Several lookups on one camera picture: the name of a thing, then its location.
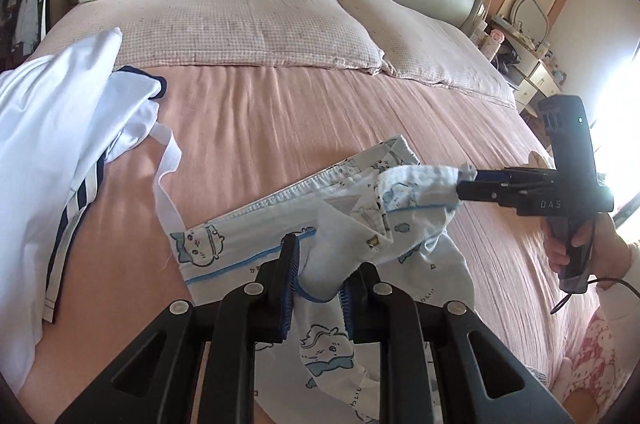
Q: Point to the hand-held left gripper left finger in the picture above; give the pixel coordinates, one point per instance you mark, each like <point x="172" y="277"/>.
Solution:
<point x="289" y="294"/>

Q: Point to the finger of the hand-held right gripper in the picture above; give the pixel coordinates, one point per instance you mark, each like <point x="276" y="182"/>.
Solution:
<point x="490" y="176"/>
<point x="480" y="193"/>

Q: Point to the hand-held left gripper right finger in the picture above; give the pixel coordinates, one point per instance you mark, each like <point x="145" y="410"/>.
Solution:
<point x="346" y="309"/>

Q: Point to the light blue printed pajama pants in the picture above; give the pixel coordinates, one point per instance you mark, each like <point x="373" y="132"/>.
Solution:
<point x="235" y="244"/>

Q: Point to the person's right forearm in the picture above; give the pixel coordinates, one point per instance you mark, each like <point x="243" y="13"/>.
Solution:
<point x="622" y="299"/>

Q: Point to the person's right hand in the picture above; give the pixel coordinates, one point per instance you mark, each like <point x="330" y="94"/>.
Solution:
<point x="612" y="249"/>

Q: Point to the folded cream cloth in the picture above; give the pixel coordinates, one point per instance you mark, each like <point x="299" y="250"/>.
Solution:
<point x="539" y="159"/>

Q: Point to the white dressing table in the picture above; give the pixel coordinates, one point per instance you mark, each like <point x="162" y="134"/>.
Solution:
<point x="542" y="78"/>

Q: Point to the row of cosmetic bottles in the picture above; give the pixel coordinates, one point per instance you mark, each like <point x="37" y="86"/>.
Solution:
<point x="550" y="56"/>

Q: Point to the black bag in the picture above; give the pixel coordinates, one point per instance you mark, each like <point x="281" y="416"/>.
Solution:
<point x="507" y="59"/>

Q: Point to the pink bottle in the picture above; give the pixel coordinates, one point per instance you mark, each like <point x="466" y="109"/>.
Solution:
<point x="495" y="43"/>

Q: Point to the pink checked pillow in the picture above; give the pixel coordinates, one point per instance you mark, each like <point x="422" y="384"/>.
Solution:
<point x="225" y="18"/>
<point x="435" y="48"/>

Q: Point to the vanity mirror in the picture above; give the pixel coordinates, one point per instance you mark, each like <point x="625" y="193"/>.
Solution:
<point x="530" y="16"/>

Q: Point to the bed with pink sheet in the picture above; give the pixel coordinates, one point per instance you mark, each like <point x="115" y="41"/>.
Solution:
<point x="280" y="118"/>

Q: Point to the navy shorts with white stripes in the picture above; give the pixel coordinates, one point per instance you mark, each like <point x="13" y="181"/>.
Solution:
<point x="75" y="229"/>

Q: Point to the white shirt with navy trim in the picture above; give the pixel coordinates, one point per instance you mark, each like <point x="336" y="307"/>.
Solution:
<point x="50" y="113"/>

